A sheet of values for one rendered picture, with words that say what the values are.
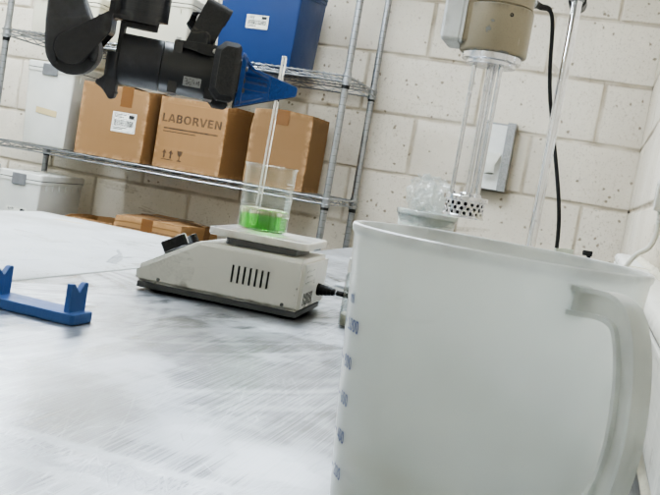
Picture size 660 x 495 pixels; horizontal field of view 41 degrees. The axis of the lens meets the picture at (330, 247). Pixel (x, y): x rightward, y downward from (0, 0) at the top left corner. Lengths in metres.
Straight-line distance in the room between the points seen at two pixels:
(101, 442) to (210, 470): 0.07
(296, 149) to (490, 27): 1.94
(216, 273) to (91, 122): 2.56
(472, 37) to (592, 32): 2.11
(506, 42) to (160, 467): 1.00
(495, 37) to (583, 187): 2.08
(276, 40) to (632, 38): 1.29
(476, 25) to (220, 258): 0.57
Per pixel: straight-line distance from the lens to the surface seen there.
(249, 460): 0.52
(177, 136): 3.42
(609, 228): 3.40
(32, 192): 3.64
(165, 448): 0.52
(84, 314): 0.82
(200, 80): 1.02
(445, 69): 3.49
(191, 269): 1.03
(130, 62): 1.02
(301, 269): 0.99
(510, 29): 1.37
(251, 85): 1.03
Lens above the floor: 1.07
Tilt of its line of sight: 4 degrees down
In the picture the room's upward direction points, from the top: 10 degrees clockwise
